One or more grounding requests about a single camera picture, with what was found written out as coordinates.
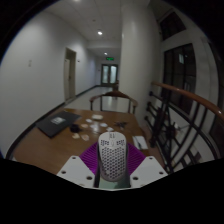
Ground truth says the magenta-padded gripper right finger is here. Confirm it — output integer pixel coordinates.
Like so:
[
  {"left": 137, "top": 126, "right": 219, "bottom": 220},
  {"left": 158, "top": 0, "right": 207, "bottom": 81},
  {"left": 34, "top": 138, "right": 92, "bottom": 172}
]
[{"left": 124, "top": 145, "right": 169, "bottom": 189}]

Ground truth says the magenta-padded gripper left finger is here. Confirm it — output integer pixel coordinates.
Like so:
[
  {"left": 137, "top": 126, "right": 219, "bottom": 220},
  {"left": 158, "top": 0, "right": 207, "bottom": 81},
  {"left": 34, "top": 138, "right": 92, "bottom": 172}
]
[{"left": 56, "top": 141, "right": 102, "bottom": 188}]

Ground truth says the white perforated computer mouse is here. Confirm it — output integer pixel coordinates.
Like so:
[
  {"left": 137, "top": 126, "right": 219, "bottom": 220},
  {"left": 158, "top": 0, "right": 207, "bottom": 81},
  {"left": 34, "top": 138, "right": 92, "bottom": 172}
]
[{"left": 96, "top": 131, "right": 129, "bottom": 182}]

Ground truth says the pale green cartoon mouse pad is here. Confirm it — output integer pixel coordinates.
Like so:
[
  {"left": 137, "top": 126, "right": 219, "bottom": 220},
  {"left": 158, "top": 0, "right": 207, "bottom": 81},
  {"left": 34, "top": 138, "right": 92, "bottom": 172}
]
[{"left": 99, "top": 179, "right": 130, "bottom": 190}]

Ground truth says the white card with black pen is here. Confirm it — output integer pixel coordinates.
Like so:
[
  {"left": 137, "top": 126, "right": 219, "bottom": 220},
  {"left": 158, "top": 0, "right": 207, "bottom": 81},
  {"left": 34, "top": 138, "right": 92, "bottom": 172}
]
[{"left": 132, "top": 135, "right": 149, "bottom": 151}]

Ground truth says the black closed laptop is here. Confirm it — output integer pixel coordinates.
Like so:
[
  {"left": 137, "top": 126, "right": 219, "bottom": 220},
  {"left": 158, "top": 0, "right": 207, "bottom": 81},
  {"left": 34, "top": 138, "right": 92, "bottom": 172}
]
[{"left": 35, "top": 110, "right": 83, "bottom": 139}]

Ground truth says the dark bunch of keys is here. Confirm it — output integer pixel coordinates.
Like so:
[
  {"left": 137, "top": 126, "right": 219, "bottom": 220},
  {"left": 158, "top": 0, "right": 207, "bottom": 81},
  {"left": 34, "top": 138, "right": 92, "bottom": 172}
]
[{"left": 113, "top": 121, "right": 128, "bottom": 130}]

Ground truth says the brown wooden armchair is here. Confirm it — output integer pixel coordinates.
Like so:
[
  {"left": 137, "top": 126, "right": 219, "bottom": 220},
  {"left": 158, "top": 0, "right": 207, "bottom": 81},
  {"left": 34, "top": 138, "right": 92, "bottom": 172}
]
[{"left": 89, "top": 90, "right": 139, "bottom": 115}]

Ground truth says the black railing with wooden handrail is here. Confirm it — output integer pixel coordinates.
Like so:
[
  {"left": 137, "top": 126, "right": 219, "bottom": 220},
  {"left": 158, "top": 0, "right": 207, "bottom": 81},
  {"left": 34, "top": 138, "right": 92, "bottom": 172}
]
[{"left": 144, "top": 80, "right": 224, "bottom": 174}]

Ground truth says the beige side door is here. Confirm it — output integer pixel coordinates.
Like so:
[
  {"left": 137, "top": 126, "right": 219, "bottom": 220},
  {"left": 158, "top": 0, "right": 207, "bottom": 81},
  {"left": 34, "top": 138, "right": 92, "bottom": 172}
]
[{"left": 63, "top": 47, "right": 78, "bottom": 102}]

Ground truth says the dark tall window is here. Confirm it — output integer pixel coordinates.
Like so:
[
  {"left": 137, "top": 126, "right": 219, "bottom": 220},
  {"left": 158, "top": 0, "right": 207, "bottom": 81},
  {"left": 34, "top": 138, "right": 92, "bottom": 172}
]
[{"left": 162, "top": 43, "right": 198, "bottom": 116}]

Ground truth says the glass double door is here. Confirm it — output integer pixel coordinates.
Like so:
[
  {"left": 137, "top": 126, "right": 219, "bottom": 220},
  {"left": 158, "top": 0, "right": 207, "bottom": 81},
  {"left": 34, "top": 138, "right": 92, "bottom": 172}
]
[{"left": 100, "top": 63, "right": 119, "bottom": 85}]

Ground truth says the dark transom window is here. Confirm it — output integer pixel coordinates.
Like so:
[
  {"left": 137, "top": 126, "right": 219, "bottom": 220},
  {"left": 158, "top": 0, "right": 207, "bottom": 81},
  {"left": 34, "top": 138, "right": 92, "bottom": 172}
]
[{"left": 159, "top": 11, "right": 188, "bottom": 41}]

